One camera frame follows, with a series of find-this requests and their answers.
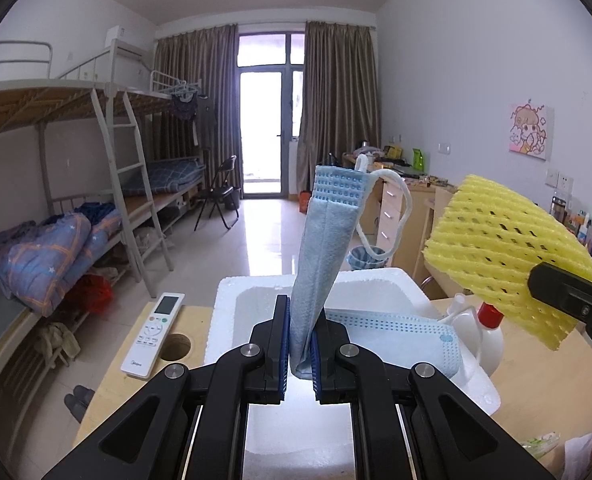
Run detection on beige cloth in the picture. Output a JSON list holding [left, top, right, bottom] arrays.
[[33, 321, 82, 368]]

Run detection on white wall socket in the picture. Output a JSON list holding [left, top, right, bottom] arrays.
[[546, 169, 574, 191]]

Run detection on red plastic bag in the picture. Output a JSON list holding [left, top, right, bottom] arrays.
[[68, 272, 114, 314]]

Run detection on black folding chair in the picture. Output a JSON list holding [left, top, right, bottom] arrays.
[[193, 155, 240, 232]]

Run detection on brown curtain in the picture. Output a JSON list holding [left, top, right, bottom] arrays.
[[298, 21, 381, 197], [154, 25, 239, 202]]

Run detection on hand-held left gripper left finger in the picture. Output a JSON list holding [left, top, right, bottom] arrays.
[[41, 295, 292, 480]]

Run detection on wooden chair with smiley face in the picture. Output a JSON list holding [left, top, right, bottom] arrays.
[[412, 196, 452, 291]]

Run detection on hanging dark jacket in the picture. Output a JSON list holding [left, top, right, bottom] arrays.
[[196, 95, 218, 149]]

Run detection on yellow foam fruit net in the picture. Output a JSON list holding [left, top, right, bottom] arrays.
[[422, 174, 592, 352]]

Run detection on pink cartoon wall poster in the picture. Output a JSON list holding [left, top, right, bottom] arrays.
[[508, 102, 555, 160]]

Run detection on hanging dark blue garment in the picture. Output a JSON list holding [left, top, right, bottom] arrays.
[[170, 92, 199, 122]]

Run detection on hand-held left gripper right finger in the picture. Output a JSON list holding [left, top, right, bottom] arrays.
[[312, 317, 557, 480]]

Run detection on white remote control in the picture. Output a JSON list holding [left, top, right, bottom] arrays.
[[121, 292, 186, 380]]

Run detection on white cloth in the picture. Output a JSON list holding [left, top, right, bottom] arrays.
[[563, 432, 592, 480]]

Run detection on grey metal bunk bed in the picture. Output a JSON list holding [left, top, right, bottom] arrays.
[[0, 40, 174, 441], [106, 67, 208, 246]]

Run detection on metal bunk bed ladder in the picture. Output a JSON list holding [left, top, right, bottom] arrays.
[[90, 82, 174, 297]]

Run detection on blue striped waste bin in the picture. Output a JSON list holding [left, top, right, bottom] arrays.
[[347, 246, 383, 272]]

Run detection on wooden desk with drawers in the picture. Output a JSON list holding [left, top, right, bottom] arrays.
[[343, 152, 459, 281]]

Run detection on white bottle with red cap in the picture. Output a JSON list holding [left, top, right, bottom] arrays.
[[443, 292, 507, 378]]

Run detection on glass balcony door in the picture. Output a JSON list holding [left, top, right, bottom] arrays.
[[237, 32, 306, 197]]

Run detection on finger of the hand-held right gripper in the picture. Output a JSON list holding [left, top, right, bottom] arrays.
[[527, 261, 592, 333]]

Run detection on blue checked mattress pad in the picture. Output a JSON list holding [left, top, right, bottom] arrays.
[[121, 157, 207, 197]]

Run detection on blue face mask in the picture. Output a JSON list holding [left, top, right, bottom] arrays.
[[290, 156, 414, 381], [323, 308, 463, 378]]

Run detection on white foam box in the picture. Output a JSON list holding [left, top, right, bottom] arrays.
[[203, 267, 502, 480]]

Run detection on green printed plastic wrapper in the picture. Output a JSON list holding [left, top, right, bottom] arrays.
[[521, 432, 562, 458]]

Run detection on dark blue clothes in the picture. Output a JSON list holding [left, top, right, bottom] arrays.
[[76, 201, 118, 224]]

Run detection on blue checked quilt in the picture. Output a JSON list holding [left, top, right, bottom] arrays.
[[0, 212, 124, 317]]

